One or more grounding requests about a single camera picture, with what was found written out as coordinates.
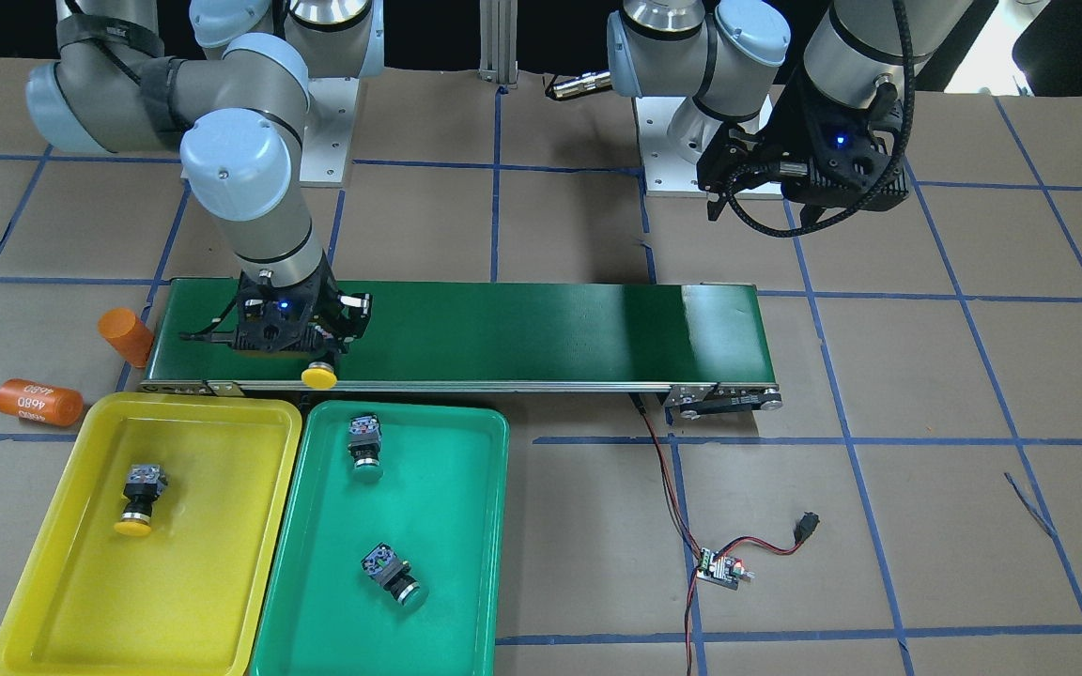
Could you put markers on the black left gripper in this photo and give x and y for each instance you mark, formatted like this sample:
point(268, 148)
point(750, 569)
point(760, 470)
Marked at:
point(796, 129)

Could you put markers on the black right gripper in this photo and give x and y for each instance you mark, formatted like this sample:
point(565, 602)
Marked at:
point(354, 311)

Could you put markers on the yellow push button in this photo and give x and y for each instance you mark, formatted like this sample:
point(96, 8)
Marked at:
point(320, 373)
point(144, 485)

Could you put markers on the lone green push button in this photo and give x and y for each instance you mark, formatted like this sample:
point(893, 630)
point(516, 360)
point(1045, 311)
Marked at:
point(364, 447)

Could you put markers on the plain orange cylinder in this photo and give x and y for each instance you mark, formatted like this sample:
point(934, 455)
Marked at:
point(128, 335)

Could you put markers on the orange cylinder with white numbers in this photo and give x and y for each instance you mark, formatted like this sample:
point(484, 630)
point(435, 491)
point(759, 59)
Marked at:
point(34, 401)

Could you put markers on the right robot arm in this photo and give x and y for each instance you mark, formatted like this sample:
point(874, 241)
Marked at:
point(237, 120)

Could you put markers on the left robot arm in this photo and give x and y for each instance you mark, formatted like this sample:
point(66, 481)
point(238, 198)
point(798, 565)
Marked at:
point(725, 59)

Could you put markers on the green conveyor belt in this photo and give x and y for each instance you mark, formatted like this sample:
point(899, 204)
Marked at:
point(702, 348)

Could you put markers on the green tray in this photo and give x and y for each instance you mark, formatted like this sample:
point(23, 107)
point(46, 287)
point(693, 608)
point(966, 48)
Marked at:
point(439, 505)

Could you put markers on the yellow tray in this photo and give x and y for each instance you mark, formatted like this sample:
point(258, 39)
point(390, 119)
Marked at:
point(186, 598)

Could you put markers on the black barrel power connector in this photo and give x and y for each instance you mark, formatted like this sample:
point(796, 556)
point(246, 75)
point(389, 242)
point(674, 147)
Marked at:
point(805, 527)

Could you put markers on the small controller circuit board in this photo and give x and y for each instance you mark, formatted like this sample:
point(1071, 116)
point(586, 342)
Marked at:
point(722, 570)

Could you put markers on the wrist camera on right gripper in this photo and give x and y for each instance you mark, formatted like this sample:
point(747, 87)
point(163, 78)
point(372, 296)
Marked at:
point(260, 325)

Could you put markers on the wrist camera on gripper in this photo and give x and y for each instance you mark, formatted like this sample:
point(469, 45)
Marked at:
point(833, 168)
point(260, 325)

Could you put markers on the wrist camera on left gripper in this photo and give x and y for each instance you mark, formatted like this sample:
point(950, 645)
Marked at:
point(833, 168)

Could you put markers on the aluminium frame post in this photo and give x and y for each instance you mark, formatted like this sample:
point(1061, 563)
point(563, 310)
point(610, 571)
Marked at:
point(498, 42)

